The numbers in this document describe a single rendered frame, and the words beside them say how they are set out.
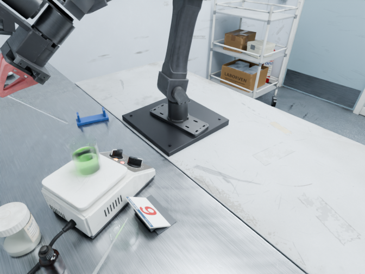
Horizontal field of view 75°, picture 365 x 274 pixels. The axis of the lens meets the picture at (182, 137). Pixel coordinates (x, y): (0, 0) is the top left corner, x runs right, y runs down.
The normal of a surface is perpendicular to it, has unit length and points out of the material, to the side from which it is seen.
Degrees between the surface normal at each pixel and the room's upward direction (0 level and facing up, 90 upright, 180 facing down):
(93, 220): 90
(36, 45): 97
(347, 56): 90
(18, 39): 41
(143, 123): 2
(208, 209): 0
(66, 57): 90
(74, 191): 0
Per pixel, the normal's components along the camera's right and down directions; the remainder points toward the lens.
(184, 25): 0.43, 0.58
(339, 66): -0.76, 0.37
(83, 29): 0.65, 0.45
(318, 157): 0.01, -0.81
